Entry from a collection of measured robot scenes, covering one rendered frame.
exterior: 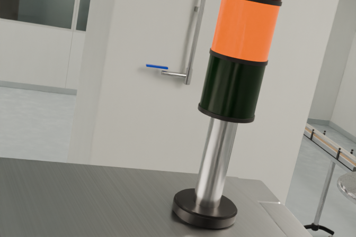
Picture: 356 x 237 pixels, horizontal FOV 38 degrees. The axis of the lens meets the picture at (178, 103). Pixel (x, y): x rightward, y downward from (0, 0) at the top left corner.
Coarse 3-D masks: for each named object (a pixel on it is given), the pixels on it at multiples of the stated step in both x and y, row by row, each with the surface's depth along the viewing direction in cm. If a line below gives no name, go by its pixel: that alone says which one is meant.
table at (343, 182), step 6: (348, 174) 436; (354, 174) 440; (342, 180) 418; (348, 180) 421; (354, 180) 424; (342, 186) 410; (348, 186) 408; (354, 186) 411; (342, 192) 404; (348, 192) 399; (354, 192) 398; (348, 198) 395; (354, 198) 391
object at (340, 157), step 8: (312, 128) 550; (304, 136) 547; (312, 136) 531; (320, 136) 522; (312, 144) 530; (320, 144) 516; (328, 144) 512; (336, 144) 504; (328, 152) 500; (336, 152) 489; (344, 152) 494; (352, 152) 486; (336, 160) 486; (344, 160) 474; (352, 160) 467; (344, 168) 473; (352, 168) 461
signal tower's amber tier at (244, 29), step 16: (224, 0) 43; (240, 0) 42; (224, 16) 43; (240, 16) 42; (256, 16) 42; (272, 16) 42; (224, 32) 43; (240, 32) 42; (256, 32) 42; (272, 32) 43; (224, 48) 43; (240, 48) 42; (256, 48) 42
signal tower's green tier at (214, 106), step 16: (208, 64) 45; (224, 64) 43; (240, 64) 43; (208, 80) 44; (224, 80) 43; (240, 80) 43; (256, 80) 44; (208, 96) 44; (224, 96) 43; (240, 96) 43; (256, 96) 44; (224, 112) 44; (240, 112) 44
